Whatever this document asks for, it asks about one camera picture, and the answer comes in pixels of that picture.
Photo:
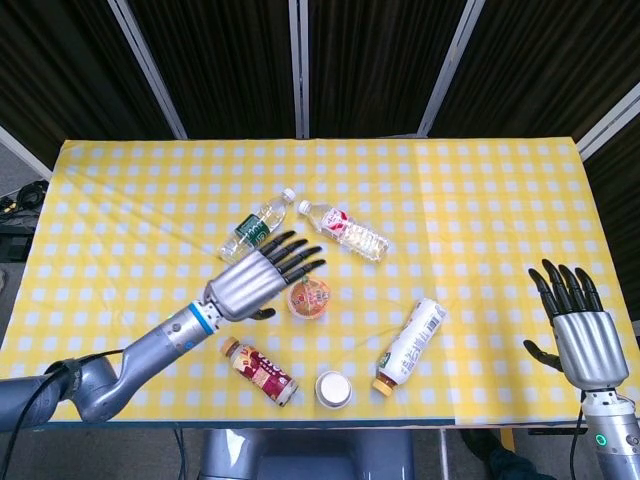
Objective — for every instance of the red white label water bottle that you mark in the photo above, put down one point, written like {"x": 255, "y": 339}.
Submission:
{"x": 345, "y": 227}

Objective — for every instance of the orange jelly cup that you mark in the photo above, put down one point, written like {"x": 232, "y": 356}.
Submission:
{"x": 310, "y": 300}

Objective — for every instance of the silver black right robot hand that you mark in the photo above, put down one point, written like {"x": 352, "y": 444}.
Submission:
{"x": 590, "y": 345}

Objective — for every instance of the white screen frame post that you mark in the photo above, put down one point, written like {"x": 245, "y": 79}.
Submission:
{"x": 149, "y": 70}
{"x": 607, "y": 127}
{"x": 299, "y": 70}
{"x": 450, "y": 70}
{"x": 25, "y": 152}

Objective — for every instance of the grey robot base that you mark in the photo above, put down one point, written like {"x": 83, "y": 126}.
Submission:
{"x": 300, "y": 455}

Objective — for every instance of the white table leg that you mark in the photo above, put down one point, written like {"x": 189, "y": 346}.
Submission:
{"x": 444, "y": 455}

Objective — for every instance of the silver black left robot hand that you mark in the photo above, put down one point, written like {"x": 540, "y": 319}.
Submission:
{"x": 245, "y": 285}

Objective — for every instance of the black shoe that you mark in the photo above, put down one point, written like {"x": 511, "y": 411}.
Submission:
{"x": 485, "y": 450}

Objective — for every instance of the green label water bottle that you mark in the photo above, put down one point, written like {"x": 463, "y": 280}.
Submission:
{"x": 252, "y": 227}

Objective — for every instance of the black device box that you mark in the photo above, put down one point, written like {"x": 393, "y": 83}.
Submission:
{"x": 12, "y": 247}

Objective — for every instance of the black pleated screen panel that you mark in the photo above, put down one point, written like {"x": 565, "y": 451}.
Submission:
{"x": 375, "y": 60}
{"x": 620, "y": 210}
{"x": 550, "y": 60}
{"x": 60, "y": 60}
{"x": 220, "y": 60}

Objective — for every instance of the white bottle orange cap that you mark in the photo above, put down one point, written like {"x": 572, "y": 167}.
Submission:
{"x": 410, "y": 345}

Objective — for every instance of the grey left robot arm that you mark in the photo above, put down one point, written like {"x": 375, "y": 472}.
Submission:
{"x": 150, "y": 345}

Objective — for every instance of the yellow white checkered tablecloth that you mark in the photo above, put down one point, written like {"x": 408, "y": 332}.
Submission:
{"x": 150, "y": 200}

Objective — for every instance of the red label milk tea bottle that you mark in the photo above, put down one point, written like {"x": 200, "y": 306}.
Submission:
{"x": 260, "y": 372}

